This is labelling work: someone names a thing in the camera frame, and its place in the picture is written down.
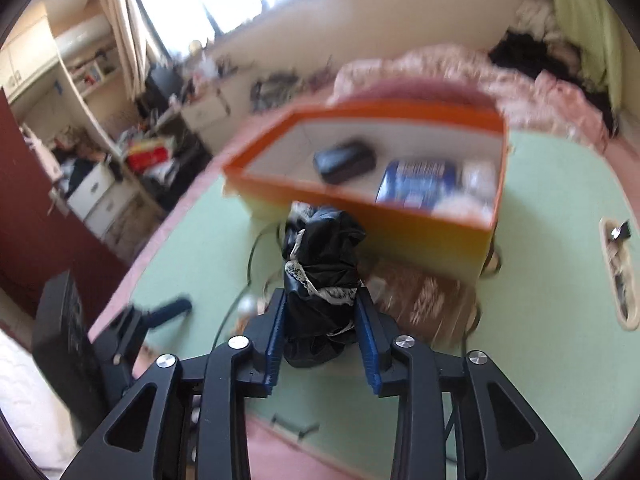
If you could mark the pile of white clothes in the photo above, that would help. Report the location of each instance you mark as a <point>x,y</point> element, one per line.
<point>542,22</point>

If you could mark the white nightstand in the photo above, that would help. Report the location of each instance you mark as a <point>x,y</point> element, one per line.
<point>205,110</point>

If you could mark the black monitor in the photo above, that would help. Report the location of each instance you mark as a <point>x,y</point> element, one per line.
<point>162,82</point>

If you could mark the white wall shelf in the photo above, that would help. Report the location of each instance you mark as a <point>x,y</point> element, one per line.
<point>90,65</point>

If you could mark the dark clutter pile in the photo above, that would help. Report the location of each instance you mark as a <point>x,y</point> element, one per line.
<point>275,90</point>

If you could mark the black lace-trimmed cloth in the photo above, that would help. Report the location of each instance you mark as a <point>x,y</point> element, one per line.
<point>322,260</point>

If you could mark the red cardboard box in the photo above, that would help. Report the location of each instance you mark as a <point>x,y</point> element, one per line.
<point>146,156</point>

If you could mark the white drawer cabinet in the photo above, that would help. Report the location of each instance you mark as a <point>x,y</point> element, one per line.
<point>95,200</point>

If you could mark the orange cardboard box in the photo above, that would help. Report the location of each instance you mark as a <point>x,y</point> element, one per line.
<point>400,230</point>

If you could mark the black case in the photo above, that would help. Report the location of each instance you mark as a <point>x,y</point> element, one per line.
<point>345,161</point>

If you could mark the beige curtain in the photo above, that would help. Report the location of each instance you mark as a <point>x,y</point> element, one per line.
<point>127,25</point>

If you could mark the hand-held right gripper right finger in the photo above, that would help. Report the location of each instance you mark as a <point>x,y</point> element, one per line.
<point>367,350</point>

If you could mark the green desktop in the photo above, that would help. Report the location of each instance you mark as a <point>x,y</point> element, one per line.
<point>200,260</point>

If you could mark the green curtain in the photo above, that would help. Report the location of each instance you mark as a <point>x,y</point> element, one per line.
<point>585,25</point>

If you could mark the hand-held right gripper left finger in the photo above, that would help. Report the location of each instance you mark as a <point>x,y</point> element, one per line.
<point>274,355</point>

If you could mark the pile of black clothes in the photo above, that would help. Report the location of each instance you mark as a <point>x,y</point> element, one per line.
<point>530,55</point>

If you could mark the pink blanket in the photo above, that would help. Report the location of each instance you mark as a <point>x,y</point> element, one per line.
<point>525,87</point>

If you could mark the dark pink chair back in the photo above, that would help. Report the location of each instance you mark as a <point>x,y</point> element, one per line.
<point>415,91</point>

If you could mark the blue metal tin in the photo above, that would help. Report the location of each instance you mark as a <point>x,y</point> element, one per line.
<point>417,182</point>

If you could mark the dark red cabinet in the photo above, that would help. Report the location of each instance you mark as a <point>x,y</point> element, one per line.
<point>35,220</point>

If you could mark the white fluffy pom-pom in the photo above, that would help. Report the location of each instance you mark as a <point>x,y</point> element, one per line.
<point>472,185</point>

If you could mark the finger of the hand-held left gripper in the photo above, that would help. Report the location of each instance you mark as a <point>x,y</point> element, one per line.
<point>172,310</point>

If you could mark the brown patterned box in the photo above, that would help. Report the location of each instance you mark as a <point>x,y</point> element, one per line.
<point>425,300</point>

